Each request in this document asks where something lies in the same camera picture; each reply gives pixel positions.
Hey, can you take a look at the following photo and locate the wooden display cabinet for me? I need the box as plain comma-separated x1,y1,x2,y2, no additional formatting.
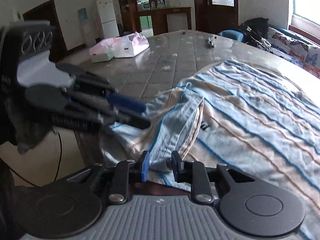
115,0,166,33

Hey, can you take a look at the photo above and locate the plain dark wooden door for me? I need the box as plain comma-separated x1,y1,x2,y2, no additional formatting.
23,0,68,63

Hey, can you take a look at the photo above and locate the black bag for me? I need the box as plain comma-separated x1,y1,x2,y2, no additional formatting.
239,17,270,47

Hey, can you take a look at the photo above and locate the butterfly print seat pad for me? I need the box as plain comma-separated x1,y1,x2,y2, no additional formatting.
275,47,320,79

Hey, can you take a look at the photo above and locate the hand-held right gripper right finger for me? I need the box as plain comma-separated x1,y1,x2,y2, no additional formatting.
171,151,255,205

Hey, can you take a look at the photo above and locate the teal sofa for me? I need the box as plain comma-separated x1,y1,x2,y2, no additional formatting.
217,25,320,45

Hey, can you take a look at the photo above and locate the wooden counter with white panel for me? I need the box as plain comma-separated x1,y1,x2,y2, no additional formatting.
137,7,192,34

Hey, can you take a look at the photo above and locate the black cable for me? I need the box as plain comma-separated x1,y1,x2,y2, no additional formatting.
0,131,63,188

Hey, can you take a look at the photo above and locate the window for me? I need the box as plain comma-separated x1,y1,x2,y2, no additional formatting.
287,0,320,30

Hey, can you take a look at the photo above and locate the white refrigerator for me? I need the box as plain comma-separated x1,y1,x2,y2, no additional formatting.
96,0,120,40

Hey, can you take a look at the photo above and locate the dark wooden door with glass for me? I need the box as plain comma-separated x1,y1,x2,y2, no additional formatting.
192,0,238,34

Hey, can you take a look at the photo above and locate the white box in pink bag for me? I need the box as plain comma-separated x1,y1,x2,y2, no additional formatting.
89,38,116,63

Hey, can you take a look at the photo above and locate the butterfly print cushion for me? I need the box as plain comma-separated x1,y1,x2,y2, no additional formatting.
268,27,320,58

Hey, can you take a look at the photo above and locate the blue striped fleece garment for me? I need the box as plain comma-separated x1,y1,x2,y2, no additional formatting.
101,58,320,240

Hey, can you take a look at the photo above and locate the pink plastic bag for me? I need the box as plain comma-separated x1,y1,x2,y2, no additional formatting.
111,32,150,58

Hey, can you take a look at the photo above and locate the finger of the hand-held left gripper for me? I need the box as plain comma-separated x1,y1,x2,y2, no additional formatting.
67,92,150,130
56,64,147,114

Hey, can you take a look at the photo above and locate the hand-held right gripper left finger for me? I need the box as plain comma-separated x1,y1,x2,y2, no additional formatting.
67,151,150,205

